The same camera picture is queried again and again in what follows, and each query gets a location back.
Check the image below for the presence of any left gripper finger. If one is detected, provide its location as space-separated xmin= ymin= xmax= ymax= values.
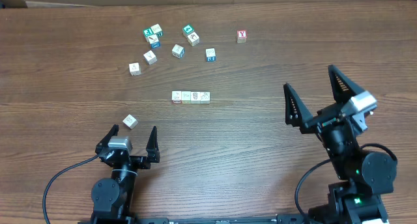
xmin=95 ymin=124 xmax=119 ymax=154
xmin=146 ymin=126 xmax=160 ymax=163

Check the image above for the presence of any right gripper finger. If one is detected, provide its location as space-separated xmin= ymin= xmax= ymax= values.
xmin=283 ymin=83 xmax=313 ymax=127
xmin=328 ymin=64 xmax=364 ymax=104

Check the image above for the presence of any wooden block red picture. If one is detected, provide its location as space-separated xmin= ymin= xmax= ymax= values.
xmin=122 ymin=115 xmax=138 ymax=130

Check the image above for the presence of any green letter L block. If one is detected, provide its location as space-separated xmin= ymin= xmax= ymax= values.
xmin=171 ymin=91 xmax=182 ymax=104

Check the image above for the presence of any small wooden picture block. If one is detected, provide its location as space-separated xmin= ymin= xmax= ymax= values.
xmin=181 ymin=91 xmax=191 ymax=104

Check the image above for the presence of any wooden block barrel picture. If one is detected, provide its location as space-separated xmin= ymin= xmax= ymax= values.
xmin=190 ymin=91 xmax=201 ymax=104

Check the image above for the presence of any plain wooden block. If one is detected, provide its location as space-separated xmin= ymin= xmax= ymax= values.
xmin=200 ymin=92 xmax=210 ymax=104

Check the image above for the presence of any wooden block text top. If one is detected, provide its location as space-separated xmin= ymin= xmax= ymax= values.
xmin=143 ymin=50 xmax=157 ymax=65

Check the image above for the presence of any wooden block blue side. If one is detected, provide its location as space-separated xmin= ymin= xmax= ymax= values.
xmin=171 ymin=44 xmax=185 ymax=59

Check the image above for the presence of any wooden block pencil picture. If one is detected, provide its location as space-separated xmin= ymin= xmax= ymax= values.
xmin=147 ymin=35 xmax=160 ymax=49

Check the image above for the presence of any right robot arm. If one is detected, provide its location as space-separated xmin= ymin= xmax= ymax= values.
xmin=283 ymin=64 xmax=398 ymax=223

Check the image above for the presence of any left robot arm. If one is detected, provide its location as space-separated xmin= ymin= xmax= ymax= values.
xmin=90 ymin=124 xmax=160 ymax=223

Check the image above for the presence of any red letter Y block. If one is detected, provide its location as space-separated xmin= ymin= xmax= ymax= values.
xmin=237 ymin=30 xmax=248 ymax=44

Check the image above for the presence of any green letter wooden block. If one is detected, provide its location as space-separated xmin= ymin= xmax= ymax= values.
xmin=143 ymin=27 xmax=154 ymax=42

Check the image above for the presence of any wooden block number side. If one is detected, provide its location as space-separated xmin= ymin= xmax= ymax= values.
xmin=151 ymin=23 xmax=164 ymax=37

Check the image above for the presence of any wooden block brown picture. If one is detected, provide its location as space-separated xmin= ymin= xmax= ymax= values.
xmin=187 ymin=32 xmax=200 ymax=46

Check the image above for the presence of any green number four block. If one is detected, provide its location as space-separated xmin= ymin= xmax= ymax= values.
xmin=182 ymin=24 xmax=195 ymax=37

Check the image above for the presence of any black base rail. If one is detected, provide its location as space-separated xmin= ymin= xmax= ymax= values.
xmin=78 ymin=212 xmax=367 ymax=224

